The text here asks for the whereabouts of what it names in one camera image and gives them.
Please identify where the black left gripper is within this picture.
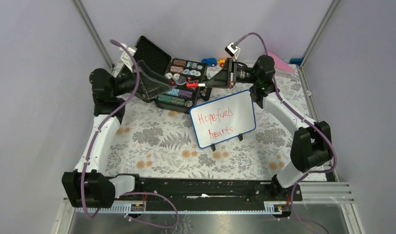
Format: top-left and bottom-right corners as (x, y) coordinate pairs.
(111, 60), (172, 99)

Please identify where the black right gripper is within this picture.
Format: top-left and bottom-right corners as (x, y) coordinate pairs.
(205, 58), (259, 90)

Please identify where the red marker cap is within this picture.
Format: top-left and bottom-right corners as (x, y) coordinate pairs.
(186, 83), (199, 89)

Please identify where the blue framed whiteboard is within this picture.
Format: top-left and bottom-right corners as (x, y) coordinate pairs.
(189, 90), (256, 149)

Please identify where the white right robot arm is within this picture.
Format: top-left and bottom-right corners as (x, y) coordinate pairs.
(224, 55), (337, 201)

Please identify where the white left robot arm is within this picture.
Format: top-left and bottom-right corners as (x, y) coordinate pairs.
(61, 60), (198, 209)

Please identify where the orange toy car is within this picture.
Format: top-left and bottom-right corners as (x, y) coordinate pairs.
(218, 59), (226, 67)

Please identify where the blue toy car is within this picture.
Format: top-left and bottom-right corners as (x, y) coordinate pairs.
(201, 58), (218, 67)

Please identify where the black poker chip case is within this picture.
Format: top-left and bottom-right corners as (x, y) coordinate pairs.
(134, 36), (212, 114)

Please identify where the pink plastic stand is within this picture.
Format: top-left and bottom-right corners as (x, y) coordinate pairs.
(268, 52), (296, 76)

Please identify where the blue block in corner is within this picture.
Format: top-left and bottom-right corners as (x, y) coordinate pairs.
(289, 58), (303, 66)

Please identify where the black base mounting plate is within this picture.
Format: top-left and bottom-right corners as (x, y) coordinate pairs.
(118, 177), (303, 213)

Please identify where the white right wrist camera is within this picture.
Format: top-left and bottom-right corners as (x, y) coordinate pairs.
(225, 42), (241, 60)

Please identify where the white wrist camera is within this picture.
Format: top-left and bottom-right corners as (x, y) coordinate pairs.
(225, 42), (241, 60)
(120, 47), (137, 73)

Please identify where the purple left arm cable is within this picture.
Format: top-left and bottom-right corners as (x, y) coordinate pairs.
(80, 39), (179, 229)

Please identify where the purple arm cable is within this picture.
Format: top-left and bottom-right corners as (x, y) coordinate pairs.
(80, 39), (179, 229)
(233, 32), (338, 181)

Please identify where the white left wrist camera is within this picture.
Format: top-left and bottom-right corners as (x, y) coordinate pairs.
(120, 47), (137, 73)

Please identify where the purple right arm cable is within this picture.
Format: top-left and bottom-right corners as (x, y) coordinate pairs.
(233, 32), (338, 181)

